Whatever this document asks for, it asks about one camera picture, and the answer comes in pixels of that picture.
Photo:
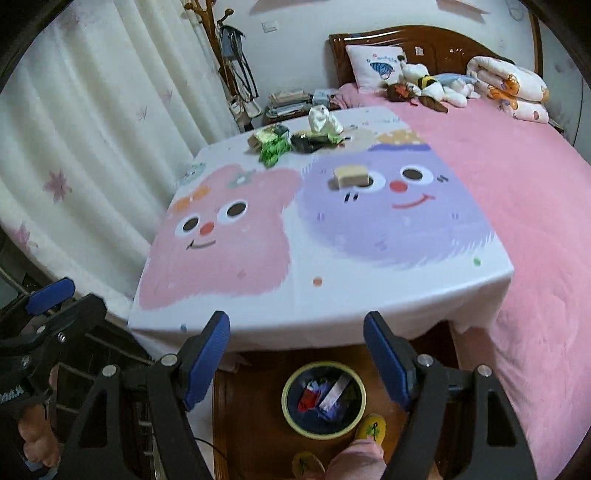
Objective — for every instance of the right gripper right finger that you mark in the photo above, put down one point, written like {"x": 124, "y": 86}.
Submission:
{"x": 421, "y": 389}

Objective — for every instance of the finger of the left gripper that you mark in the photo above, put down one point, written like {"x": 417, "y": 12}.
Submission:
{"x": 50, "y": 296}

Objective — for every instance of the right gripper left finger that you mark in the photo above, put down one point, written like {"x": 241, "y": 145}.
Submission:
{"x": 175, "y": 384}

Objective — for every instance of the green gold box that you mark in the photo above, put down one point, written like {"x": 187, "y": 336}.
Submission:
{"x": 269, "y": 134}

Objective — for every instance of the white paper bag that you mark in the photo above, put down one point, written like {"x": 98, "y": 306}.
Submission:
{"x": 322, "y": 121}

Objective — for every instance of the green cracker snack wrapper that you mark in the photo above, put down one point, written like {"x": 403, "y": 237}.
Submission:
{"x": 307, "y": 142}

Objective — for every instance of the round trash bin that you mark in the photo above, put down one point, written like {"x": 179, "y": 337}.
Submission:
{"x": 324, "y": 400}

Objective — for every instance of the person's left hand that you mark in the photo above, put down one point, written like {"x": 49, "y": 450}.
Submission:
{"x": 40, "y": 443}

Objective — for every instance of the yellow slipper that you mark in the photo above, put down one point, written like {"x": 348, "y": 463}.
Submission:
{"x": 372, "y": 427}

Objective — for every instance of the cartoon printed table cloth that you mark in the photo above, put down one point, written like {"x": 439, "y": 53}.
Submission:
{"x": 297, "y": 263}

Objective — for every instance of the cream floral curtain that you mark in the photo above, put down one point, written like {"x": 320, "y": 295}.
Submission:
{"x": 102, "y": 116}

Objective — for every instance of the pink bed sheet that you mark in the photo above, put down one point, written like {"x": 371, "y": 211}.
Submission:
{"x": 535, "y": 189}

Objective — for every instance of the dark wooden nightstand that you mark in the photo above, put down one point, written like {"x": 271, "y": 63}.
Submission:
{"x": 269, "y": 119}

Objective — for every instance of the stack of books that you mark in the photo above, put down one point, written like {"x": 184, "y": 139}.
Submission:
{"x": 285, "y": 103}

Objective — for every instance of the plush toy pile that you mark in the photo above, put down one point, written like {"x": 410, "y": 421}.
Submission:
{"x": 416, "y": 84}

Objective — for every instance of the light blue tissue box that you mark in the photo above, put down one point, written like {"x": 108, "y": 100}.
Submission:
{"x": 323, "y": 97}

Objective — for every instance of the wooden coat rack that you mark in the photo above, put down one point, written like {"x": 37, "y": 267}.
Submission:
{"x": 209, "y": 90}

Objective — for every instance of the folded floral quilt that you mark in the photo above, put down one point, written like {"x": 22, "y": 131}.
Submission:
{"x": 518, "y": 92}

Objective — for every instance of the hanging handbags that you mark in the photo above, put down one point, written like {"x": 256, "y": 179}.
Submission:
{"x": 241, "y": 84}

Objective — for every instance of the white embroidered pillow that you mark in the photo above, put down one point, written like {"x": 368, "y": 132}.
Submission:
{"x": 375, "y": 67}

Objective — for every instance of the wooden headboard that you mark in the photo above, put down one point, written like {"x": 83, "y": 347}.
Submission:
{"x": 440, "y": 50}

